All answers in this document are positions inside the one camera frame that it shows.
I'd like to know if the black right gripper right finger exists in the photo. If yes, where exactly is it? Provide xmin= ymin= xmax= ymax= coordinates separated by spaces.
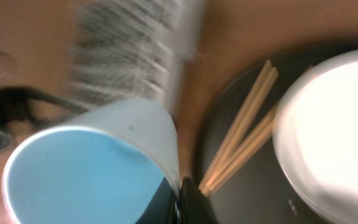
xmin=180 ymin=177 xmax=218 ymax=224

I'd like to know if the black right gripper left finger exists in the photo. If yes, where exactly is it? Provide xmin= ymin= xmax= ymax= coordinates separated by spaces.
xmin=136 ymin=179 xmax=177 ymax=224

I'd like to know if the blue plastic cup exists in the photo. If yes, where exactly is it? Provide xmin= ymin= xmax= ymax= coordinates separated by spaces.
xmin=2 ymin=98 xmax=180 ymax=224

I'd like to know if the grey round plate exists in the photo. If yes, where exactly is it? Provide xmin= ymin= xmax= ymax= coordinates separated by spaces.
xmin=273 ymin=50 xmax=358 ymax=223

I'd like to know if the wooden chopstick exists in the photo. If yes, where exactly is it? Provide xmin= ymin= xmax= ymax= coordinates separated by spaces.
xmin=201 ymin=103 xmax=278 ymax=196
xmin=198 ymin=60 xmax=278 ymax=195

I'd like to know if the grey plastic dishwasher rack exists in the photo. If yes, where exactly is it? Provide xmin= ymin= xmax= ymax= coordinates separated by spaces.
xmin=69 ymin=0 xmax=206 ymax=110

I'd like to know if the round black tray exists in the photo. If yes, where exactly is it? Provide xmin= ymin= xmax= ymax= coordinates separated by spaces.
xmin=193 ymin=39 xmax=358 ymax=224

